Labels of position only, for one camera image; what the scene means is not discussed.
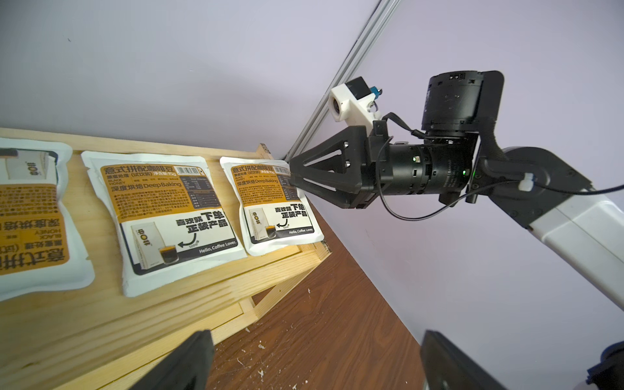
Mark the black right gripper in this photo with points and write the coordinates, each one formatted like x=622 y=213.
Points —
x=458 y=123

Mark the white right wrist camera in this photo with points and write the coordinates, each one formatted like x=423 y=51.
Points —
x=354 y=103

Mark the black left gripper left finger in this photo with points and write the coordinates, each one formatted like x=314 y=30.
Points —
x=186 y=368

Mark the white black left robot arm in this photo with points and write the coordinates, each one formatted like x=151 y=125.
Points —
x=608 y=373

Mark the yellow coffee bag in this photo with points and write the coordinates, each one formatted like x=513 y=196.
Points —
x=41 y=248
x=168 y=217
x=273 y=212

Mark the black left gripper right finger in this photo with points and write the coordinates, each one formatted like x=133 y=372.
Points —
x=448 y=367

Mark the light wooden two-tier shelf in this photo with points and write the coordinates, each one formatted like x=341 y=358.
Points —
x=96 y=338

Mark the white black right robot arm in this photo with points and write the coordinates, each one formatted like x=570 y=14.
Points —
x=546 y=196

